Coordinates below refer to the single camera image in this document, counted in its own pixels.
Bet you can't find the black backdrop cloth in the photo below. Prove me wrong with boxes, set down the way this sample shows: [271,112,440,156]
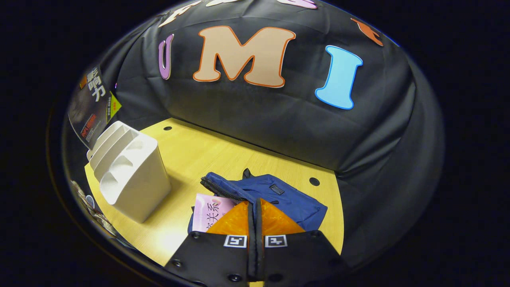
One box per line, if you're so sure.
[64,0,445,267]

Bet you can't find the pink cover book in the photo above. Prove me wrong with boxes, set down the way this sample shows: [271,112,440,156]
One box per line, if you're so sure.
[192,193,236,233]

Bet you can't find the blue schoolbag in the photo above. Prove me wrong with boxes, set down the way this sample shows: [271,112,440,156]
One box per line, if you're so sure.
[187,168,328,236]

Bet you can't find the white plastic bookshelf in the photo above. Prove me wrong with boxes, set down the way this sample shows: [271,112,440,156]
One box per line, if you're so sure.
[86,121,172,224]

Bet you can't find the blurry mixed clutter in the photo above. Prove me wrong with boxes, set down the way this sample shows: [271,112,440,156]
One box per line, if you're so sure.
[71,180,136,250]

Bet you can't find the dark cover book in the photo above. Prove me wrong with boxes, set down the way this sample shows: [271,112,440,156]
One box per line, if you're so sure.
[68,66,122,150]

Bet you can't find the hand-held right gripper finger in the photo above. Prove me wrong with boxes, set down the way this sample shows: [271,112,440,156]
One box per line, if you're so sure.
[164,201,255,285]
[255,198,349,285]

